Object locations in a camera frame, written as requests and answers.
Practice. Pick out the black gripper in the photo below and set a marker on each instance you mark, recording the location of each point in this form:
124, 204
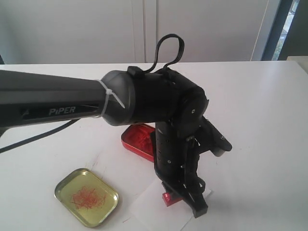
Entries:
175, 162

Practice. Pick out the red rubber stamp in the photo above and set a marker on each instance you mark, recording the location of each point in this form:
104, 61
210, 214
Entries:
170, 199

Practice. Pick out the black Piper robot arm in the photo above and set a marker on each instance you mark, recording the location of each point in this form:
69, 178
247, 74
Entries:
174, 103

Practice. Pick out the red ink paste tin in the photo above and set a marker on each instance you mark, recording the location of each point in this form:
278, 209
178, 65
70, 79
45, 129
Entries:
136, 138

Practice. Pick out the white paper sheet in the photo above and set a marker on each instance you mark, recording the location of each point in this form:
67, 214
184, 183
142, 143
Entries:
150, 209

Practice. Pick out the gold metal tin lid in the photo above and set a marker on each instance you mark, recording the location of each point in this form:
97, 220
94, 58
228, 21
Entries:
87, 197

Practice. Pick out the white zip tie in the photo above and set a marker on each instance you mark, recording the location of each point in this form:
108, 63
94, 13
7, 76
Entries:
108, 92

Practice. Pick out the adjacent white table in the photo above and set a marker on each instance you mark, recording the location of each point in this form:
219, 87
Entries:
302, 61

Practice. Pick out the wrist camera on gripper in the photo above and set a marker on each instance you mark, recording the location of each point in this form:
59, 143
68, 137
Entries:
210, 139

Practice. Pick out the dark window frame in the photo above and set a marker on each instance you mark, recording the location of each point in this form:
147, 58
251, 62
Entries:
296, 39

